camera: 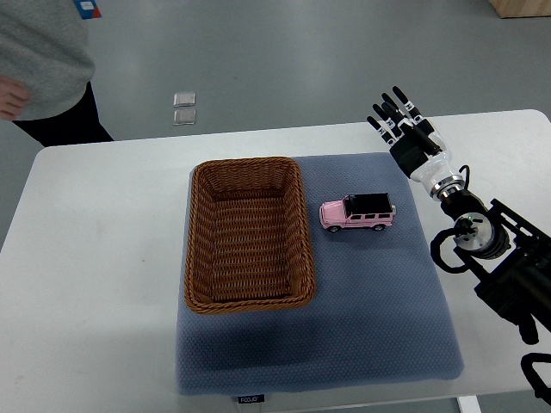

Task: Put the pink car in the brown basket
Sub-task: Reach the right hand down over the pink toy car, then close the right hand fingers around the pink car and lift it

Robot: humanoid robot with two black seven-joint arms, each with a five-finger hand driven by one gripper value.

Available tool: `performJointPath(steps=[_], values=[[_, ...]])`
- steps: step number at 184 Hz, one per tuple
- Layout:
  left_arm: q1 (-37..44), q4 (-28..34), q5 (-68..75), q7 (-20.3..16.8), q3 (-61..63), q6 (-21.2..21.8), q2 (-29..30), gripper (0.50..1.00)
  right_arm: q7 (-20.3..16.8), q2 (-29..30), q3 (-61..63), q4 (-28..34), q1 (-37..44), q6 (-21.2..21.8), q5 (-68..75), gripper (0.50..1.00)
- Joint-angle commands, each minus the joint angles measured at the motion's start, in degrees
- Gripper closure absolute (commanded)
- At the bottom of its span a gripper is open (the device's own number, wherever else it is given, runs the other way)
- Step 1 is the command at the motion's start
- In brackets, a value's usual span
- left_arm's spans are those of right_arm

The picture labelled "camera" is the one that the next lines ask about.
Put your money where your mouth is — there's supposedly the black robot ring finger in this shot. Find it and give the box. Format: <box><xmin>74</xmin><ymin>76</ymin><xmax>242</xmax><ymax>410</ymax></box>
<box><xmin>372</xmin><ymin>104</ymin><xmax>405</xmax><ymax>137</ymax></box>

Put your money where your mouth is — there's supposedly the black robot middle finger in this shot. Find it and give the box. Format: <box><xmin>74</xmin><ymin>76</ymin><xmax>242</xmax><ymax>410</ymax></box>
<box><xmin>381</xmin><ymin>93</ymin><xmax>411</xmax><ymax>129</ymax></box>

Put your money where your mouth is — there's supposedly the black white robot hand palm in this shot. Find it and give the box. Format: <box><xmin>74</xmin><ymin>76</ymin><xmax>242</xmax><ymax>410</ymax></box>
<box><xmin>389</xmin><ymin>119</ymin><xmax>461</xmax><ymax>199</ymax></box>

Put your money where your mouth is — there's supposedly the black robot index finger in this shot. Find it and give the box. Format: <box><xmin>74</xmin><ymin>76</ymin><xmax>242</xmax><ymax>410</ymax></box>
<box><xmin>393</xmin><ymin>86</ymin><xmax>422</xmax><ymax>124</ymax></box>

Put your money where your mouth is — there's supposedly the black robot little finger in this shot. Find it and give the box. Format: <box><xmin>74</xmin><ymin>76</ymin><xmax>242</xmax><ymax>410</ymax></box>
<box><xmin>366</xmin><ymin>115</ymin><xmax>398</xmax><ymax>145</ymax></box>

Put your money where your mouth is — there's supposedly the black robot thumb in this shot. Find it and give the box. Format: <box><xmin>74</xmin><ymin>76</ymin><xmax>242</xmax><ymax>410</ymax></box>
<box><xmin>410</xmin><ymin>126</ymin><xmax>441</xmax><ymax>155</ymax></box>

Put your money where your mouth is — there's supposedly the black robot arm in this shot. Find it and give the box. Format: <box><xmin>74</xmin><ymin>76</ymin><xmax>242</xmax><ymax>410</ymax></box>
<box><xmin>367</xmin><ymin>87</ymin><xmax>550</xmax><ymax>345</ymax></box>

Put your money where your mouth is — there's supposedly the pink toy car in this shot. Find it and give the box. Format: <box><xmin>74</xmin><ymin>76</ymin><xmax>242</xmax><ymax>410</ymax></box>
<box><xmin>319</xmin><ymin>193</ymin><xmax>396</xmax><ymax>233</ymax></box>

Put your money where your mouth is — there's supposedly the brown wicker basket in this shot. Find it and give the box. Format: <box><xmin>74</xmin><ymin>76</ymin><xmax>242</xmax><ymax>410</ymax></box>
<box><xmin>183</xmin><ymin>157</ymin><xmax>316</xmax><ymax>315</ymax></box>

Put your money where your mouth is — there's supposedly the person's bare hand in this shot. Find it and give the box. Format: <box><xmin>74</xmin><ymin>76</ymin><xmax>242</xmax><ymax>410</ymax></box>
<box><xmin>0</xmin><ymin>76</ymin><xmax>30</xmax><ymax>121</ymax></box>

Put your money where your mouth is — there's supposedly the wooden box corner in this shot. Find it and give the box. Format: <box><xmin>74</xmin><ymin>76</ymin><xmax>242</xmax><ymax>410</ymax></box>
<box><xmin>489</xmin><ymin>0</ymin><xmax>551</xmax><ymax>18</ymax></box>

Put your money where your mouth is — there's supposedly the blue-grey quilted mat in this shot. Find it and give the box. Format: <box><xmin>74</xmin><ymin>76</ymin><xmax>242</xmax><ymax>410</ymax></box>
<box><xmin>176</xmin><ymin>153</ymin><xmax>463</xmax><ymax>396</ymax></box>

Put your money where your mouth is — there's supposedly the lower silver floor plate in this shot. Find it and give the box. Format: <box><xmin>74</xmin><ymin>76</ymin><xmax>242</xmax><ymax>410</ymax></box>
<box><xmin>173</xmin><ymin>108</ymin><xmax>196</xmax><ymax>126</ymax></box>

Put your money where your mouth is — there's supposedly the silver floor plate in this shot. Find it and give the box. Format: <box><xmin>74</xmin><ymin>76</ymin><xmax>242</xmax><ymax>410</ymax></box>
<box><xmin>173</xmin><ymin>92</ymin><xmax>196</xmax><ymax>108</ymax></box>
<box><xmin>173</xmin><ymin>108</ymin><xmax>196</xmax><ymax>126</ymax></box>

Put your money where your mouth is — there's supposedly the upper silver floor plate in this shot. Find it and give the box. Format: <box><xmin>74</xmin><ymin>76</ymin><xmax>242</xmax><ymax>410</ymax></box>
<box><xmin>173</xmin><ymin>92</ymin><xmax>196</xmax><ymax>108</ymax></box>

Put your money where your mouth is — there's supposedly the red blue badge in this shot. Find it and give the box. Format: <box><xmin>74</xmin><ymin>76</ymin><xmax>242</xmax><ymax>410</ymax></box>
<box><xmin>73</xmin><ymin>0</ymin><xmax>102</xmax><ymax>20</ymax></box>

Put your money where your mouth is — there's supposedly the person in grey sweater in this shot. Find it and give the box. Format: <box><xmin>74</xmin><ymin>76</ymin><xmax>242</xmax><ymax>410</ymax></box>
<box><xmin>1</xmin><ymin>1</ymin><xmax>112</xmax><ymax>147</ymax></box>

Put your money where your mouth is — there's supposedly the black cable loop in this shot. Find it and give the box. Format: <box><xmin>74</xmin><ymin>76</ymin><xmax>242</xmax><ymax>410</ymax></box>
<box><xmin>519</xmin><ymin>352</ymin><xmax>551</xmax><ymax>405</ymax></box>

